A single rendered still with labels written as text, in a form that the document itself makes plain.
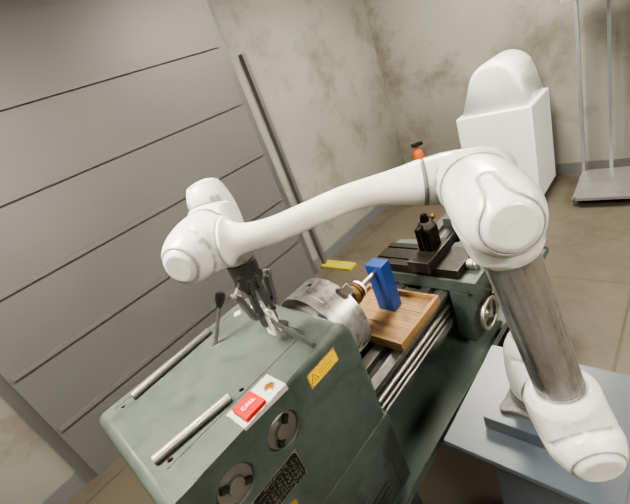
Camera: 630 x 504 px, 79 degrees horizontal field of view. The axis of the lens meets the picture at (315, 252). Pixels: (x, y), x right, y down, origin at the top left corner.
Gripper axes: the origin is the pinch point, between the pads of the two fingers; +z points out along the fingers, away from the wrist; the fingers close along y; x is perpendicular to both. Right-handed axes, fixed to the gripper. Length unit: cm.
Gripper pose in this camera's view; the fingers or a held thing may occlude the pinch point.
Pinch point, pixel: (271, 322)
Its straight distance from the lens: 105.3
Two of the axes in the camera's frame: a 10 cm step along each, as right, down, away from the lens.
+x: -6.9, -0.8, 7.2
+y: 6.4, -5.3, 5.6
